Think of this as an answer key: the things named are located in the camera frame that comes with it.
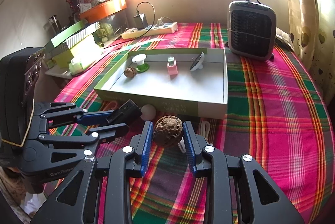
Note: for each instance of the grey portable heater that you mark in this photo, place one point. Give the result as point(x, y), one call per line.
point(251, 28)

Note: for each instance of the black rectangular device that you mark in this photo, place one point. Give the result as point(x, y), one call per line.
point(127, 113)

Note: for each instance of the stacked green boxes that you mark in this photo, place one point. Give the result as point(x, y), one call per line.
point(68, 44)

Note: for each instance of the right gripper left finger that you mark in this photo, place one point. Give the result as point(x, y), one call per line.
point(76, 199)

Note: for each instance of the orange tray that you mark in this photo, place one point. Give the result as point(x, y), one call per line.
point(103, 10)

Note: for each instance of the plaid bed blanket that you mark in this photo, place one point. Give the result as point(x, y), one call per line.
point(275, 114)

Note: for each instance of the black charger with cable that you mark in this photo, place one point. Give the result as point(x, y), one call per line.
point(140, 19)

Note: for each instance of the green white cardboard box tray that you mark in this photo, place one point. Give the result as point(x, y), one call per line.
point(200, 93)

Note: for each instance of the white ball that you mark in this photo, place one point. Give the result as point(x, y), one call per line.
point(148, 112)

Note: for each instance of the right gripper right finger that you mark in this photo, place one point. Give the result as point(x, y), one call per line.
point(258, 198)

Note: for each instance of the small brown walnut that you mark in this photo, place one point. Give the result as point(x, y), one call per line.
point(130, 72)

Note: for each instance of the black oval disc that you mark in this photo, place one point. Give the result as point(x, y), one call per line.
point(198, 62)

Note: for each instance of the heart pattern curtain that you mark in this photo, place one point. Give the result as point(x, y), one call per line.
point(311, 25)

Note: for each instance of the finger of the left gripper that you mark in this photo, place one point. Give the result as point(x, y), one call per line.
point(93, 118)
point(109, 133)

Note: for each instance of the white power strip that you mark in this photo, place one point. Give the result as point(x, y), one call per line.
point(167, 28)

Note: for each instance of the white plug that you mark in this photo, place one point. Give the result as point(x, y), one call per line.
point(160, 21)

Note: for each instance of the pink oval clip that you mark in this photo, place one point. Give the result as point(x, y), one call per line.
point(113, 105)

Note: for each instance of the green white spool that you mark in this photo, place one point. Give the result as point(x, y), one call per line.
point(139, 60)

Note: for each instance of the large brown walnut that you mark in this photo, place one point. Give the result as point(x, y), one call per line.
point(168, 131)

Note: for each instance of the pink clip with white insert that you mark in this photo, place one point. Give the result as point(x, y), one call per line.
point(172, 66)

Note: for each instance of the black camera box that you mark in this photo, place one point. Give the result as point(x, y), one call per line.
point(19, 74)

